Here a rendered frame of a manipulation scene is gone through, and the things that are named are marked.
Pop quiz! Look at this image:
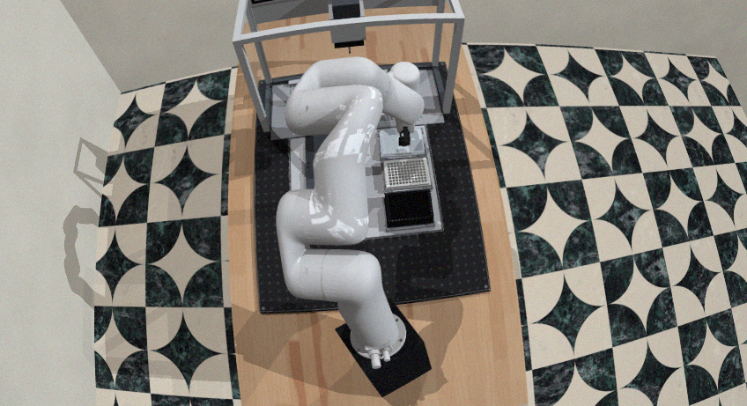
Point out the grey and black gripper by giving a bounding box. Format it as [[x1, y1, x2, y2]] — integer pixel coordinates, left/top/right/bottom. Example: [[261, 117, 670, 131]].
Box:
[[396, 119, 415, 146]]

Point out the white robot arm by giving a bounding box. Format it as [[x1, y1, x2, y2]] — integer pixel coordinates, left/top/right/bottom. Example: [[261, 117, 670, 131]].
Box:
[[276, 57, 425, 369]]

